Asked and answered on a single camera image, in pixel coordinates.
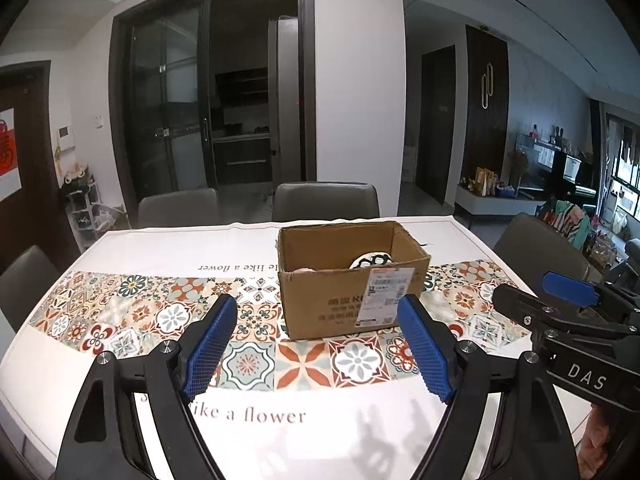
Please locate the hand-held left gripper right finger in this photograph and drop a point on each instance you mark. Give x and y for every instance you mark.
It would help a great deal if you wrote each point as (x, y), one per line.
(425, 350)

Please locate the dark room door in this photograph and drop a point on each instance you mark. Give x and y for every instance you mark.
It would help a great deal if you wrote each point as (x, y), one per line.
(437, 125)

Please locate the person's right hand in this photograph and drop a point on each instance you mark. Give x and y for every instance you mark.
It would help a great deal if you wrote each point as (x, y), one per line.
(596, 440)

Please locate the black patterned cloth pink rim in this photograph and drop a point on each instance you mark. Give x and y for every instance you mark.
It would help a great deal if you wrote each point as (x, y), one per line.
(372, 260)

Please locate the brown cardboard box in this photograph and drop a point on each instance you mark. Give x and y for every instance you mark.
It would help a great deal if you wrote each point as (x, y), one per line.
(325, 305)

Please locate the sliding glass door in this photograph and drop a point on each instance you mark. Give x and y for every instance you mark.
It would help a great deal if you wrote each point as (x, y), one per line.
(165, 110)

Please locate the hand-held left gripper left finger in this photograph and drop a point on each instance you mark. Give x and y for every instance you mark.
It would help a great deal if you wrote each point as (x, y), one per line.
(210, 345)

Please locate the gold wall ornament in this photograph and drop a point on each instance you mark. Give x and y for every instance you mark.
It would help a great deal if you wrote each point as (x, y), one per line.
(487, 85)

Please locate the red door decoration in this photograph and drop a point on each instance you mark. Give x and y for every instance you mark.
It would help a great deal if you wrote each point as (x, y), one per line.
(6, 142)

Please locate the white toy car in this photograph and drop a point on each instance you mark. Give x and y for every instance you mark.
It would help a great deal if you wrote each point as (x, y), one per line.
(76, 174)

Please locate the small storage rack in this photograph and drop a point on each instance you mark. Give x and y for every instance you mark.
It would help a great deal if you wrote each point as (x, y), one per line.
(82, 215)

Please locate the patterned tile print tablecloth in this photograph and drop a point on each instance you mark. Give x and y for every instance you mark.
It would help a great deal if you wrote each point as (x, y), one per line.
(150, 255)

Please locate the grey dining chair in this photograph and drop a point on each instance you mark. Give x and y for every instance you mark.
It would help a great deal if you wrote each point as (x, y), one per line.
(177, 207)
(30, 280)
(540, 245)
(325, 200)

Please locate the dark entrance door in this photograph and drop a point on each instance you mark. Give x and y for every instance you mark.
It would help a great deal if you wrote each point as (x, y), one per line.
(30, 160)

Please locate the silver refrigerator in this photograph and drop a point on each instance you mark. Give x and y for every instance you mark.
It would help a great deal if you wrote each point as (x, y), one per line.
(285, 110)

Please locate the dark wall panel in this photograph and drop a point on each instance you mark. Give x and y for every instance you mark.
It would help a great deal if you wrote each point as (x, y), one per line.
(487, 135)

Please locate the yellow packets on sideboard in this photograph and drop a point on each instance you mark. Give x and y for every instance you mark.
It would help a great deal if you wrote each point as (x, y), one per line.
(485, 182)

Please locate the white intercom panel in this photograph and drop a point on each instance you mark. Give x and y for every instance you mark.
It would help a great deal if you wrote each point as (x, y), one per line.
(65, 136)

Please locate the black piano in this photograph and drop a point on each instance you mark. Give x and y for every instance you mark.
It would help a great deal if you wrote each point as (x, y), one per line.
(575, 177)

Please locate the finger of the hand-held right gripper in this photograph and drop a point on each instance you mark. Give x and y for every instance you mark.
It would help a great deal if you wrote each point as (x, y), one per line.
(520, 307)
(572, 289)

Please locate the white sideboard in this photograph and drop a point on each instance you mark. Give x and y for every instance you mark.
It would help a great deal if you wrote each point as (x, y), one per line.
(495, 205)

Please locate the colourful clothes pile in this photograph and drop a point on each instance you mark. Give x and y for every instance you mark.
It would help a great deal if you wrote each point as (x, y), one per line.
(567, 217)

